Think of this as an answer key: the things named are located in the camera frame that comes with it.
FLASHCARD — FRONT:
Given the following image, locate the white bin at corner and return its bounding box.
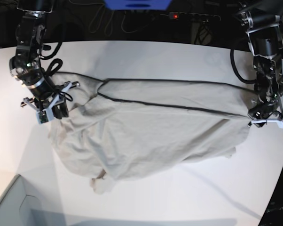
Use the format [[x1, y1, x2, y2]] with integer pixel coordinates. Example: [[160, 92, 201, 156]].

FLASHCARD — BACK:
[[0, 174, 67, 226]]

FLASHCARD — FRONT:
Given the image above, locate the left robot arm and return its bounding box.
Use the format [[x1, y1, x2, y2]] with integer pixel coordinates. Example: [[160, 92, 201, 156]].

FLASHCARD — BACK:
[[230, 0, 283, 129]]

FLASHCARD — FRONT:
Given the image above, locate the grey t-shirt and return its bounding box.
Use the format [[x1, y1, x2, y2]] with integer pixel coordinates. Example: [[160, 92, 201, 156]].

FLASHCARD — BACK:
[[48, 76, 255, 194]]

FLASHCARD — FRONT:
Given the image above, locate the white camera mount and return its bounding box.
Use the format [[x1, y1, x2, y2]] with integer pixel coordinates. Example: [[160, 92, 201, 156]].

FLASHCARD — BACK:
[[20, 81, 80, 124], [247, 96, 283, 129]]

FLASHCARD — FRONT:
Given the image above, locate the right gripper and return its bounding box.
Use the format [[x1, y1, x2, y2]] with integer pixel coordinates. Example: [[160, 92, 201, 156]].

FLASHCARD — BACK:
[[24, 79, 69, 120]]

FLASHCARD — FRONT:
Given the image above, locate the blue box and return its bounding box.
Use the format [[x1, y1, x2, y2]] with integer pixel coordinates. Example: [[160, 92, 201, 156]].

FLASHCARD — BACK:
[[104, 0, 171, 10]]

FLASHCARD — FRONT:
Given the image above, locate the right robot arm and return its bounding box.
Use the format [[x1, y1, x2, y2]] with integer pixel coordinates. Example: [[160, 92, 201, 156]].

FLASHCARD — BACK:
[[9, 0, 73, 124]]

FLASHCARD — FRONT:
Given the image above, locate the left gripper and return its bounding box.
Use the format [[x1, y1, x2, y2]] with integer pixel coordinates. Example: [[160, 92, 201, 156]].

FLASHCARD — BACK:
[[248, 102, 283, 127]]

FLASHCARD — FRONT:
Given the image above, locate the black power strip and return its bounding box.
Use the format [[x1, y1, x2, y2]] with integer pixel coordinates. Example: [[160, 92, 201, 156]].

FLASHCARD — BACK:
[[168, 12, 221, 22]]

